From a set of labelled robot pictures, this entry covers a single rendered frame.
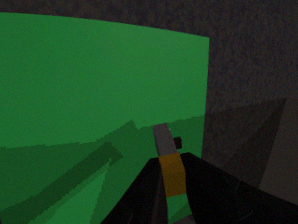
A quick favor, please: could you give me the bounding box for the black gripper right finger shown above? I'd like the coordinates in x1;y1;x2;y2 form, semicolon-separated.
180;152;298;224

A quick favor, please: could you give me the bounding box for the green square mat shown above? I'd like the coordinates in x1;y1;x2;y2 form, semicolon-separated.
0;12;210;224

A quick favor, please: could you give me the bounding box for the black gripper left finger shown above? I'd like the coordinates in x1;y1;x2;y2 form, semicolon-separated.
100;157;168;224

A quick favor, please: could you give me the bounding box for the beige panel with black sockets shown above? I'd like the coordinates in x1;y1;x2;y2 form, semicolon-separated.
258;97;298;205

